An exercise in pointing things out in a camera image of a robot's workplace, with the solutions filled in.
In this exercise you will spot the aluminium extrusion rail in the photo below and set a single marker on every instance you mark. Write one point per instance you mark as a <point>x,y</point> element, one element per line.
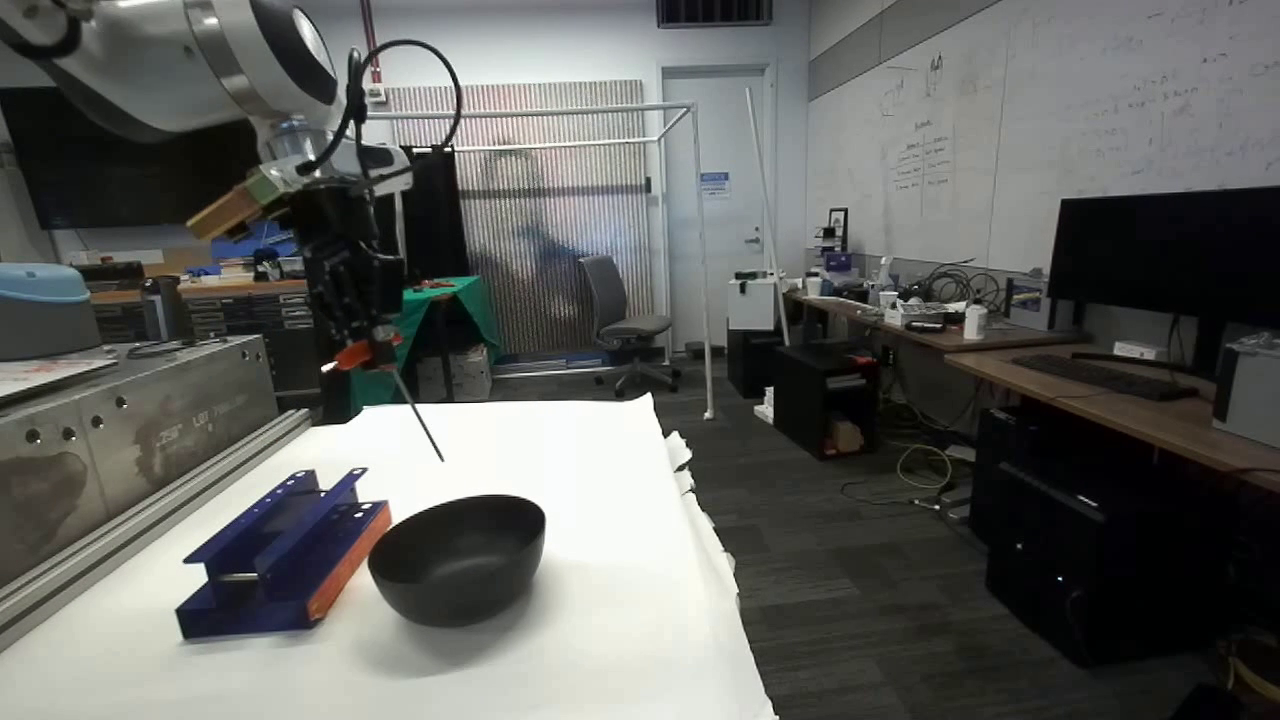
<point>135,533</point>

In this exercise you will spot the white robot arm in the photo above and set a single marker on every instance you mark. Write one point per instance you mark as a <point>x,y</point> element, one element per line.
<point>162,63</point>

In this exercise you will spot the black upright panel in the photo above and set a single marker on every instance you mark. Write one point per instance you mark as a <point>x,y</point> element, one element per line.
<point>433,212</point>

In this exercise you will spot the white door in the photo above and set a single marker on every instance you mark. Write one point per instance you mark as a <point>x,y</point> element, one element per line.
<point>719,201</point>

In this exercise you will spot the white pipe frame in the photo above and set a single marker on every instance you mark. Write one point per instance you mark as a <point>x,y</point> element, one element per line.
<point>684,242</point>

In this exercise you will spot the teal grey rounded cover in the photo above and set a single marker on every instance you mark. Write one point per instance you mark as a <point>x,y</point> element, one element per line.
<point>40,304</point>

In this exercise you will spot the black under-desk cabinet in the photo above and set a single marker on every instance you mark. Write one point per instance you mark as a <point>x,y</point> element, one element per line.
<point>1092,560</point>

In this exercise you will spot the wooden workbench with blue items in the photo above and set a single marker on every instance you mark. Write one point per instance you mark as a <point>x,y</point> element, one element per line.
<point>225,275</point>

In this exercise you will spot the white cup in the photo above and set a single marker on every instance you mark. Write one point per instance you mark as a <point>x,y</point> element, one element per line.
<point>975,322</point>

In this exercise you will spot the wooden desk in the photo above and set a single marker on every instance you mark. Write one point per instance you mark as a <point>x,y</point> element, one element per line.
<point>1065,380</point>

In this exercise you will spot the black keyboard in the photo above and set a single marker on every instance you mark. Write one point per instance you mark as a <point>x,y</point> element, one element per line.
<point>1104,379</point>

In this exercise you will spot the wood and green wrist camera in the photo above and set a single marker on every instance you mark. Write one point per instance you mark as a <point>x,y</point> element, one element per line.
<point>240,207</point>

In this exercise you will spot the blue and orange tool rack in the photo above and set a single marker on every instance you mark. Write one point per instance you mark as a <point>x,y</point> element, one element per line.
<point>280,552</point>

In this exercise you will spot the green cloth covered stand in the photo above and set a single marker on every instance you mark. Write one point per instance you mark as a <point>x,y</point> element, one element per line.
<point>447,322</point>

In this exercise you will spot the white table cover sheet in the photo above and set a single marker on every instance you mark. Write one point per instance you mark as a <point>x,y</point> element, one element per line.
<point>562,572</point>

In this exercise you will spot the white box device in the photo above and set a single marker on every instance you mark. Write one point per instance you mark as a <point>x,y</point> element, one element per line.
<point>1246,385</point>

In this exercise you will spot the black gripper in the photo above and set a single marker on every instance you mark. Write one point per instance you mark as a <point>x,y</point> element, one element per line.
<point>342,224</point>

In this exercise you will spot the grey office chair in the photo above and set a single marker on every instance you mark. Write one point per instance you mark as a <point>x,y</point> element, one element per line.
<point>625,324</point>

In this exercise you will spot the dark wall screen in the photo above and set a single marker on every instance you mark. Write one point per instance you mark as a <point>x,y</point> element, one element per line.
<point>120,166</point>

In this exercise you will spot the grey metal machine base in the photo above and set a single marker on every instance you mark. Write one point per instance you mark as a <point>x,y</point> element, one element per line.
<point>125,433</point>

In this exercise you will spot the large black monitor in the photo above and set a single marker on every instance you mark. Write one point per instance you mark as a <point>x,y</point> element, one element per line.
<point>1166,263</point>

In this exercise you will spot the grey partition panel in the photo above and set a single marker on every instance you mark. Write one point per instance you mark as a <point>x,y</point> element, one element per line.
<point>562,224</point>

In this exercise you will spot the ceiling air vent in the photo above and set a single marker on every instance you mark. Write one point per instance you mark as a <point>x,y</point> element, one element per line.
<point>713,10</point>

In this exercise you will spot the black bowl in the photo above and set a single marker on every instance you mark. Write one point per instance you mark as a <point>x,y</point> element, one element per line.
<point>461,557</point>

